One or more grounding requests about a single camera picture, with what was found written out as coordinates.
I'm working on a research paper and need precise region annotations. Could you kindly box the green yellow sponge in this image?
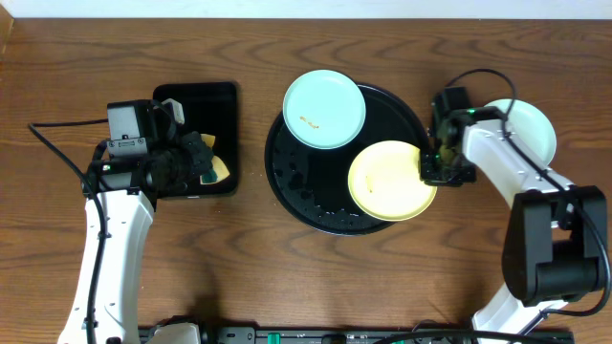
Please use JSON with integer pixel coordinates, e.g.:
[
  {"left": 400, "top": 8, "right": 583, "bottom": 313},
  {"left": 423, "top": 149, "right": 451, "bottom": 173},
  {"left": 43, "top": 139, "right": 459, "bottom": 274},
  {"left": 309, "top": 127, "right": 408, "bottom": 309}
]
[{"left": 200, "top": 134, "right": 230, "bottom": 185}]

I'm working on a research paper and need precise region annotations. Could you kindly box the yellow plate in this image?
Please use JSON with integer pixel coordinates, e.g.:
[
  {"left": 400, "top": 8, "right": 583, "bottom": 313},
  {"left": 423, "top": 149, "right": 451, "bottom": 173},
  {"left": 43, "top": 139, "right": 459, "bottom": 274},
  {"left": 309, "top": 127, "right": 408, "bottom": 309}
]
[{"left": 347, "top": 140, "right": 437, "bottom": 222}]

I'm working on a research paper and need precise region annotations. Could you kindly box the light blue plate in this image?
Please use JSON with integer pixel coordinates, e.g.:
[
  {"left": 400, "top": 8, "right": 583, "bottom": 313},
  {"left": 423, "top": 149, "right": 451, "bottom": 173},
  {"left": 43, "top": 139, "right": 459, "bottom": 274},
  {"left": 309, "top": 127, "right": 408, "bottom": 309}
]
[
  {"left": 282, "top": 70, "right": 366, "bottom": 150},
  {"left": 509, "top": 100, "right": 557, "bottom": 166}
]

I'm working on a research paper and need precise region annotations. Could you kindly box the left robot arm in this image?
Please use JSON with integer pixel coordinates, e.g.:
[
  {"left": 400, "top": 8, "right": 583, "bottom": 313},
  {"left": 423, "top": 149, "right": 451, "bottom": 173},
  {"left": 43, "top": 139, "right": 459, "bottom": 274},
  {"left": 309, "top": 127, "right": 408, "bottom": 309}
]
[{"left": 58, "top": 129, "right": 214, "bottom": 343}]

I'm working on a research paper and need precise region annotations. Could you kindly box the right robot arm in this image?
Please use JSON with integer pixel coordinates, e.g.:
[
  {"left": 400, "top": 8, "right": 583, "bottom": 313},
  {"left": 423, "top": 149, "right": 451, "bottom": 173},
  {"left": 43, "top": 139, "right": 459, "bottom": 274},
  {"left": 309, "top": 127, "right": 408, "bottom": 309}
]
[{"left": 421, "top": 105, "right": 611, "bottom": 335}]

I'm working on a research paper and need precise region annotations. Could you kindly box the black rectangular tray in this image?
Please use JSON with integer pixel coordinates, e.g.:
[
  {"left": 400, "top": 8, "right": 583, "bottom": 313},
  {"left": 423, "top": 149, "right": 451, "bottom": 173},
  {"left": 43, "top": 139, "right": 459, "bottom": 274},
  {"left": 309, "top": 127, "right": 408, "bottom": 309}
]
[{"left": 152, "top": 81, "right": 239, "bottom": 200}]

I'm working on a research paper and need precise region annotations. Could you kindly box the black round tray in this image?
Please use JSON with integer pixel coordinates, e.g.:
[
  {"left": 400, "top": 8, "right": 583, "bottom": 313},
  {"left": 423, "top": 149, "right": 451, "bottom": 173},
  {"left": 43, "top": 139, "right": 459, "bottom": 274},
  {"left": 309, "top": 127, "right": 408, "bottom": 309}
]
[{"left": 264, "top": 83, "right": 428, "bottom": 236}]

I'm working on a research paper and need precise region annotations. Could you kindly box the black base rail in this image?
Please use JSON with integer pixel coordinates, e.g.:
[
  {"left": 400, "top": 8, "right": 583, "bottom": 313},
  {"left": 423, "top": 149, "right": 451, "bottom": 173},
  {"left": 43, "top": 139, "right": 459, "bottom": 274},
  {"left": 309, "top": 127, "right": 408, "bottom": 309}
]
[{"left": 138, "top": 318, "right": 575, "bottom": 344}]

